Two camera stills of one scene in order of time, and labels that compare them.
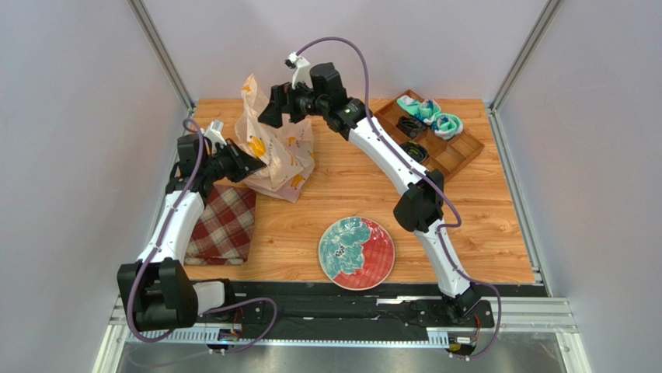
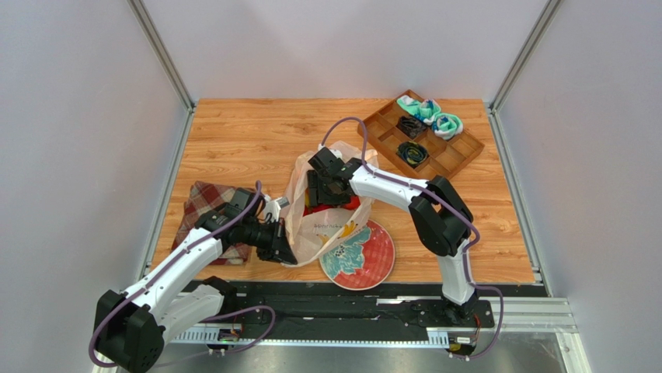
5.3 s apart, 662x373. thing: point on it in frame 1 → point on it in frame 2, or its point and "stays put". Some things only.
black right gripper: [283, 103] → [321, 191]
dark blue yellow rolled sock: [416, 151] stays put
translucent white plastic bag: [287, 153] → [312, 235]
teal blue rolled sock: [447, 126] stays put
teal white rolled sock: [424, 109] stays put
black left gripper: [244, 165] → [278, 248]
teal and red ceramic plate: [357, 253] stays put
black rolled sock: [411, 127] stays put
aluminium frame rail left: [151, 33] stays put
